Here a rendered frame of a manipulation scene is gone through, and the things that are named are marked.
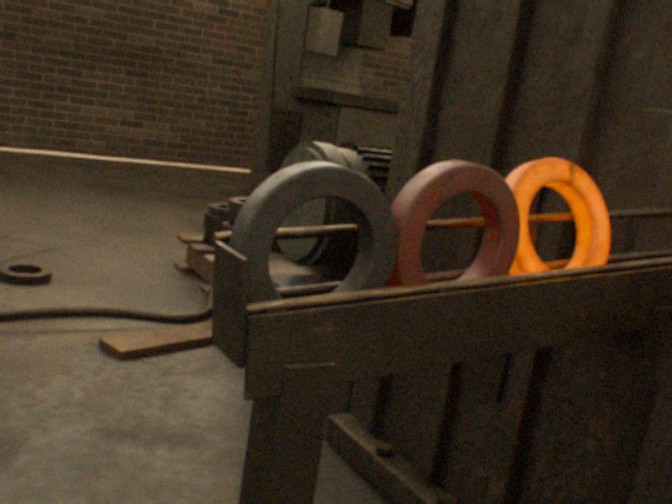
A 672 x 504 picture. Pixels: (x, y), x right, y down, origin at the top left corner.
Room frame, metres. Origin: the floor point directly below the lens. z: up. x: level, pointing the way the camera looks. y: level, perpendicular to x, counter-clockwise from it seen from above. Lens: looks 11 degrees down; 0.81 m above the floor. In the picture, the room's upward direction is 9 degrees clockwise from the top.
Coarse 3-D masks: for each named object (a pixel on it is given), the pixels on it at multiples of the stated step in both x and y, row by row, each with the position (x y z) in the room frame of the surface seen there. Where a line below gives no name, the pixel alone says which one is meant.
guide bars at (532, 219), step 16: (656, 208) 1.11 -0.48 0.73; (432, 224) 0.88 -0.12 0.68; (448, 224) 0.90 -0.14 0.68; (464, 224) 0.91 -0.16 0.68; (480, 224) 0.92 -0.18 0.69; (528, 224) 0.97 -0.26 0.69; (224, 240) 0.74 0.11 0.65; (608, 256) 1.03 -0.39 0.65; (624, 256) 1.04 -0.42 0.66; (640, 256) 1.06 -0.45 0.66; (656, 256) 1.08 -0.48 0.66; (448, 272) 0.88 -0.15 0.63; (464, 272) 0.89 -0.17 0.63; (288, 288) 0.77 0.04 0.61; (304, 288) 0.78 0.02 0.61; (320, 288) 0.78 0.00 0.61
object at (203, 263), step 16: (208, 208) 3.05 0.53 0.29; (224, 208) 3.13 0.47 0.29; (240, 208) 2.80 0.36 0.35; (208, 224) 3.02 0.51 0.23; (224, 224) 2.84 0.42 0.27; (192, 240) 3.08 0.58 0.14; (208, 240) 3.01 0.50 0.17; (192, 256) 3.09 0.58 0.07; (208, 256) 2.82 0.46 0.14; (192, 272) 3.08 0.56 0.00; (208, 272) 2.91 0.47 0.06; (208, 288) 2.81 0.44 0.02
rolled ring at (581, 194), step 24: (528, 168) 0.94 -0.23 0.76; (552, 168) 0.96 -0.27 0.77; (576, 168) 0.99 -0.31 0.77; (528, 192) 0.93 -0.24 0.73; (576, 192) 0.98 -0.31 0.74; (576, 216) 1.00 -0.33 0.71; (600, 216) 0.99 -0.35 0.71; (528, 240) 0.91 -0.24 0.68; (600, 240) 0.98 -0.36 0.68; (528, 264) 0.90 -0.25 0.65; (576, 264) 0.96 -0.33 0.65
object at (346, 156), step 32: (288, 160) 2.30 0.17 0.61; (320, 160) 2.15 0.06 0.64; (352, 160) 2.20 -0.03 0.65; (384, 160) 2.26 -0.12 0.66; (384, 192) 2.19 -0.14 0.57; (288, 224) 2.25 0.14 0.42; (320, 224) 2.09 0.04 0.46; (352, 224) 2.12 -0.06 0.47; (288, 256) 2.23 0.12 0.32; (320, 256) 2.12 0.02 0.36; (352, 256) 2.19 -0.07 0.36; (352, 384) 1.78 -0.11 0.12
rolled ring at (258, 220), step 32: (256, 192) 0.72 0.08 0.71; (288, 192) 0.71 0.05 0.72; (320, 192) 0.73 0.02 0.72; (352, 192) 0.75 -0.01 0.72; (256, 224) 0.69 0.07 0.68; (384, 224) 0.77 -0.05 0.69; (256, 256) 0.70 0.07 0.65; (384, 256) 0.77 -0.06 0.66; (256, 288) 0.70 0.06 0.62; (352, 288) 0.77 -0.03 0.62
